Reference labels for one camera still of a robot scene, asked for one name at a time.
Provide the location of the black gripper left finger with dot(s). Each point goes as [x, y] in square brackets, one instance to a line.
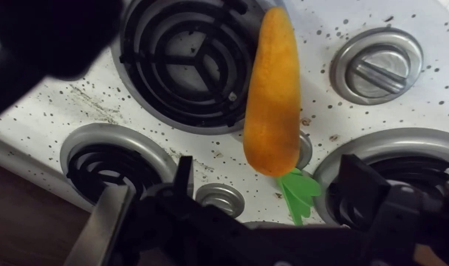
[50, 38]

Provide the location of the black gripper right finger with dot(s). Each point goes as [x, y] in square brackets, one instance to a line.
[187, 233]

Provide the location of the silver stove knob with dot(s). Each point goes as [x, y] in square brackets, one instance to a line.
[376, 65]

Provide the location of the small silver centre knob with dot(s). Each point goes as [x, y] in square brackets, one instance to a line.
[223, 196]

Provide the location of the front right black burner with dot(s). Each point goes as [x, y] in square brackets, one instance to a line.
[187, 62]

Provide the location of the back left black burner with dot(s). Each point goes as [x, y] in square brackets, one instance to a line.
[97, 155]

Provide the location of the orange carrot plush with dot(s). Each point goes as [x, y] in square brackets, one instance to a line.
[272, 114]

